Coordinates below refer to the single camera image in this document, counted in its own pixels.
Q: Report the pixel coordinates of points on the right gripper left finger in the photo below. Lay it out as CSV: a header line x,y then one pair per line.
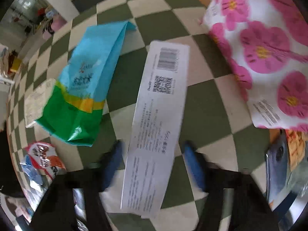
x,y
56,209

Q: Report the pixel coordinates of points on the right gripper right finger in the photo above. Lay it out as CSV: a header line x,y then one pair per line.
x,y
250,210

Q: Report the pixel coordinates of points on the long white printed box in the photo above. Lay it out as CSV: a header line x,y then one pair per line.
x,y
155,128

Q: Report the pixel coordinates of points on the red white snack bag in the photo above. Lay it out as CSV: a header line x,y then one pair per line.
x,y
41,156

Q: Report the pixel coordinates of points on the green white checkered tablecloth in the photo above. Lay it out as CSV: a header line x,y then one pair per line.
x,y
215,118

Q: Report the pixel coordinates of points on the blue green snack bag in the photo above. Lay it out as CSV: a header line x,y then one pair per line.
x,y
74,110

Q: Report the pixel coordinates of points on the white tissue packet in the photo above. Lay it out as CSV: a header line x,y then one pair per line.
x,y
36,101

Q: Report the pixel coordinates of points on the pink flower tissue pack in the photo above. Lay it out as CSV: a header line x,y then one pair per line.
x,y
265,43

